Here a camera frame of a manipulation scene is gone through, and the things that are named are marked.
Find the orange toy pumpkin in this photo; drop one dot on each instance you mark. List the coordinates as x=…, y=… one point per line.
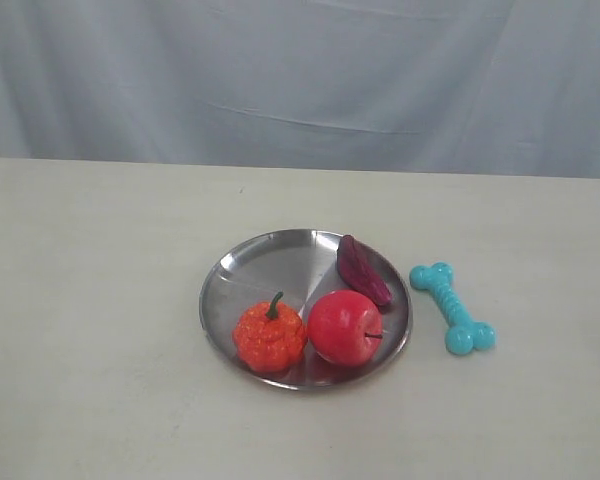
x=270, y=336

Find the teal toy bone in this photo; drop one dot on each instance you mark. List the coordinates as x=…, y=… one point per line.
x=464, y=335

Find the white backdrop cloth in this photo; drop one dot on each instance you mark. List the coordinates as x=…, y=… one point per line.
x=492, y=87

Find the red toy apple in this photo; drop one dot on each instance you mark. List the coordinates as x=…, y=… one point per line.
x=345, y=328

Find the purple toy sweet potato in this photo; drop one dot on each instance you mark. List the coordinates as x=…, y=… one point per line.
x=355, y=269

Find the round stainless steel plate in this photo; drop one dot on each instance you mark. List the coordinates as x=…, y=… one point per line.
x=300, y=263

